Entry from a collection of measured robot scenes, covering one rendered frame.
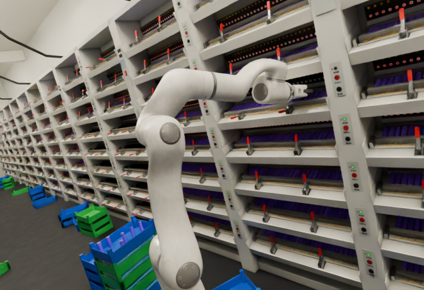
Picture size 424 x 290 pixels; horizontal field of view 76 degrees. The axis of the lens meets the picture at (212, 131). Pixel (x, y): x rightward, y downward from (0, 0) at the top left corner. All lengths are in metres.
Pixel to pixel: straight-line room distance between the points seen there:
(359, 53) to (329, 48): 0.10
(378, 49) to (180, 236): 0.85
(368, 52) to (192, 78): 0.60
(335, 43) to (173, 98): 0.61
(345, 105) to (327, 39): 0.25
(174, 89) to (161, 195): 0.30
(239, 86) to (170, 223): 0.47
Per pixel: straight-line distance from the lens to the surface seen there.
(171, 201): 0.79
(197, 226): 2.08
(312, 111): 1.16
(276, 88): 0.97
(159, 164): 0.74
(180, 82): 0.79
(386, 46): 1.05
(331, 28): 1.09
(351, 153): 1.16
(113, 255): 1.57
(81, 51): 2.69
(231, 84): 0.87
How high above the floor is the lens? 1.13
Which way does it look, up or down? 9 degrees down
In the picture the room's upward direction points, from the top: 15 degrees counter-clockwise
